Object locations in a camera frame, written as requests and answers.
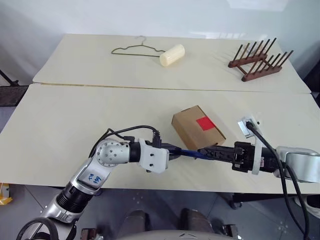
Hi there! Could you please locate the brown cardboard box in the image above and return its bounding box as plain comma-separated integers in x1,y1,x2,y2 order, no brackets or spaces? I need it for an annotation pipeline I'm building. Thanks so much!
171,104,227,151

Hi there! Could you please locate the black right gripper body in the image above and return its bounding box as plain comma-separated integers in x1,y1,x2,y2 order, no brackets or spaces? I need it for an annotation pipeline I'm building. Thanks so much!
231,141,256,174

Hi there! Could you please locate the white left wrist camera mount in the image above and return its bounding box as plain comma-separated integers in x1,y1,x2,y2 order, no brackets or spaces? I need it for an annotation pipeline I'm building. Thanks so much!
138,137,169,174

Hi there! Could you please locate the black table caster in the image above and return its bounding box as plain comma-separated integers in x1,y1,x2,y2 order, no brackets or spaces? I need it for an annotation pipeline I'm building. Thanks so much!
226,192,244,210

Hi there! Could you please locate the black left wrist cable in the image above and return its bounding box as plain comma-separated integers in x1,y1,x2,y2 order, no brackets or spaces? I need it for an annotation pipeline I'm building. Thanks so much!
88,125,163,161

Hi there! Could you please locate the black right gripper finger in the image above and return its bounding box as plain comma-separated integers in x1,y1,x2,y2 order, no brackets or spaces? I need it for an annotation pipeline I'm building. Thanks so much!
197,146,236,156
199,152,236,164

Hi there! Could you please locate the brown wooden peg rack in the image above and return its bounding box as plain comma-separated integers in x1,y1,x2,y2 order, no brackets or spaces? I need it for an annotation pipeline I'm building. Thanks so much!
227,37,294,83

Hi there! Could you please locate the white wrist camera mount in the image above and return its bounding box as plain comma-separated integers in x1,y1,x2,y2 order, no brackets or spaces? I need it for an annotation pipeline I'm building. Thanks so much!
236,114,264,176
138,137,169,174

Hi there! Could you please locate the grey robot torso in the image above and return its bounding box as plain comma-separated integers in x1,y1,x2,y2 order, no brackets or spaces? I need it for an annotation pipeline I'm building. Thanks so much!
77,228,238,240

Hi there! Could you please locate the shiny metal bracket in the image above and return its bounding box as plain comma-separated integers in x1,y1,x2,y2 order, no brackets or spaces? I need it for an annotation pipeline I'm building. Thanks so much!
217,223,240,238

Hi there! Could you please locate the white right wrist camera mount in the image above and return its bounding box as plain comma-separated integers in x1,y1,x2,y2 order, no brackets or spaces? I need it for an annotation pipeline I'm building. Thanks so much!
236,114,264,176

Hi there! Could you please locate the thin wire clothes hanger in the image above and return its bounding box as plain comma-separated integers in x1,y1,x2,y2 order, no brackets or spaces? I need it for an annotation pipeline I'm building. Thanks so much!
111,35,168,59

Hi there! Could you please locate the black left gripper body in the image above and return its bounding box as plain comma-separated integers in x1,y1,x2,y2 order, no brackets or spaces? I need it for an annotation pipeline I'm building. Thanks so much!
159,142,176,162

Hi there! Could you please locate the cream cylinder roll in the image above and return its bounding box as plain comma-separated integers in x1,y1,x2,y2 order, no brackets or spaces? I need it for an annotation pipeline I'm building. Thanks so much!
159,43,186,68

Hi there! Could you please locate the yellow object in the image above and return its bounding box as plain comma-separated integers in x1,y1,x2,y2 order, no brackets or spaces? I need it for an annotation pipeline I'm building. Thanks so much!
0,183,13,206

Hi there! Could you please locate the black metal frame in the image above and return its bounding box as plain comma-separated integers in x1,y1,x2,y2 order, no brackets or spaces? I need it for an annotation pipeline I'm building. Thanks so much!
0,68,30,108

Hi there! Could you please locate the black left shoulder cable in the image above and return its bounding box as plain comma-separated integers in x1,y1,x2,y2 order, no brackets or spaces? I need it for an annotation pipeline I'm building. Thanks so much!
19,216,60,240

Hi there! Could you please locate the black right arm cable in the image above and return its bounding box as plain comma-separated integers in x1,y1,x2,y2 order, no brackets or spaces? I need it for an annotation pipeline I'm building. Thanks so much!
245,120,312,238

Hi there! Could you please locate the red tape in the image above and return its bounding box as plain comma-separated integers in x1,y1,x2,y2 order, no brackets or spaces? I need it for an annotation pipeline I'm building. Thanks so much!
195,116,216,132

